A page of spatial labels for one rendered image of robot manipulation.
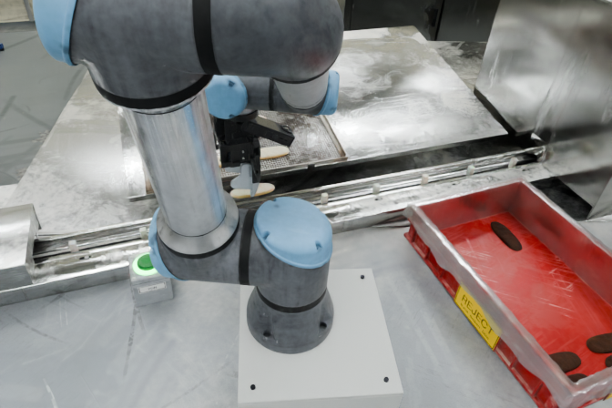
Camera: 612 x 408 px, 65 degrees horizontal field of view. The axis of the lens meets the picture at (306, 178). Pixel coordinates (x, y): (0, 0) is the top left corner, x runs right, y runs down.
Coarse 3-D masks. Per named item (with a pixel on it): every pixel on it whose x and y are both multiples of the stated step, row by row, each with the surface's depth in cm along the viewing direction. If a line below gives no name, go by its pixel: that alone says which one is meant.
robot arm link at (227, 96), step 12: (216, 84) 74; (228, 84) 74; (240, 84) 75; (252, 84) 76; (264, 84) 76; (216, 96) 75; (228, 96) 75; (240, 96) 75; (252, 96) 77; (264, 96) 77; (216, 108) 76; (228, 108) 76; (240, 108) 76; (252, 108) 79; (264, 108) 79
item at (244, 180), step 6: (240, 168) 99; (246, 168) 100; (240, 174) 100; (246, 174) 100; (234, 180) 100; (240, 180) 101; (246, 180) 101; (234, 186) 101; (240, 186) 101; (246, 186) 102; (252, 186) 102; (258, 186) 102; (252, 192) 103
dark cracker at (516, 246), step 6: (492, 222) 117; (498, 222) 117; (492, 228) 116; (498, 228) 115; (504, 228) 115; (498, 234) 114; (504, 234) 114; (510, 234) 114; (504, 240) 112; (510, 240) 112; (516, 240) 112; (510, 246) 111; (516, 246) 111
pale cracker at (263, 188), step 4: (260, 184) 108; (264, 184) 108; (268, 184) 109; (260, 188) 107; (264, 188) 107; (268, 188) 108; (272, 188) 108; (232, 192) 106; (236, 192) 106; (240, 192) 106; (244, 192) 106; (248, 192) 106; (256, 192) 106; (260, 192) 106; (264, 192) 107; (268, 192) 107; (232, 196) 105; (236, 196) 105; (240, 196) 105; (244, 196) 105; (248, 196) 106
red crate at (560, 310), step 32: (480, 224) 117; (512, 224) 118; (480, 256) 109; (512, 256) 109; (544, 256) 110; (448, 288) 100; (512, 288) 102; (544, 288) 102; (576, 288) 103; (544, 320) 96; (576, 320) 96; (608, 320) 97; (512, 352) 86; (576, 352) 90; (544, 384) 79
